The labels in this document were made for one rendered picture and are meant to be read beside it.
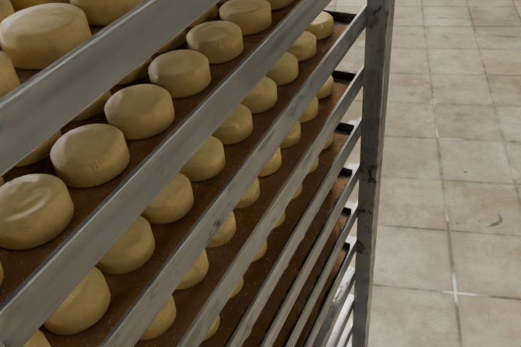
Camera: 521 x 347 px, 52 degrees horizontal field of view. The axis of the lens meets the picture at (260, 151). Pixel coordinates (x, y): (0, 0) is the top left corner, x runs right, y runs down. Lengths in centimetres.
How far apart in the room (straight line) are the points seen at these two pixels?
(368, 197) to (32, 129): 71
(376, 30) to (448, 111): 219
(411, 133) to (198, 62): 233
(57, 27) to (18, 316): 15
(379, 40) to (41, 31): 51
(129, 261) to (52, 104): 18
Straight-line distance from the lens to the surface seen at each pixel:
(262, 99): 56
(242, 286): 63
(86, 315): 40
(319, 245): 76
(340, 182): 88
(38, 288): 30
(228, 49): 47
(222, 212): 45
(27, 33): 32
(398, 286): 206
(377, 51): 75
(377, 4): 72
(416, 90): 305
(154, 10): 32
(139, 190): 34
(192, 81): 43
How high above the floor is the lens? 163
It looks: 39 degrees down
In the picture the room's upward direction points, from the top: 6 degrees counter-clockwise
